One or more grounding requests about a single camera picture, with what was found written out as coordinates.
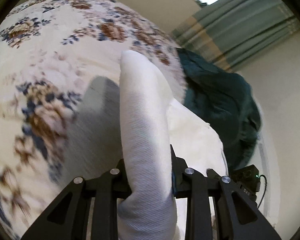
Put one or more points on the floral bed blanket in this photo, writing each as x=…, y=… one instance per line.
x=50, y=50

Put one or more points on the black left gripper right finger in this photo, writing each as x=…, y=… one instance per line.
x=237, y=216

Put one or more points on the right green curtain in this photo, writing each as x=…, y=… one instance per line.
x=229, y=32

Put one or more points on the grey folded sweater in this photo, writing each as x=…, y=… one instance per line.
x=94, y=139

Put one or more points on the white pants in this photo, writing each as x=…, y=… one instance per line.
x=154, y=125

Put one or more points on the dark green plush blanket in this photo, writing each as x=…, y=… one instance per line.
x=225, y=101

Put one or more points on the white headboard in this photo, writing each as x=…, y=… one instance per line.
x=270, y=167

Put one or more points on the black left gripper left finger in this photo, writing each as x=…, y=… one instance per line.
x=85, y=209

